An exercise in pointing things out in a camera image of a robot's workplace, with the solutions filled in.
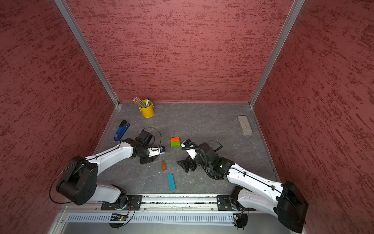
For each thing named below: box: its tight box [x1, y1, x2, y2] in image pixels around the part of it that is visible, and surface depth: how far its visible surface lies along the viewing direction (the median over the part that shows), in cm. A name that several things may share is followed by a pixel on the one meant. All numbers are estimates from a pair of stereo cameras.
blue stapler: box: [113, 119, 131, 142], surface depth 102 cm
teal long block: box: [167, 173, 176, 191], surface depth 82 cm
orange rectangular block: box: [170, 136, 181, 142], surface depth 99 cm
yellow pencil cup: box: [138, 99, 155, 118], surface depth 109 cm
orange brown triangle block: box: [161, 159, 168, 172], surface depth 87 cm
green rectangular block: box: [170, 140, 181, 148], surface depth 97 cm
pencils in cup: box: [132, 97, 147, 109], surface depth 102 cm
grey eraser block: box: [237, 115, 253, 136], surface depth 106 cm
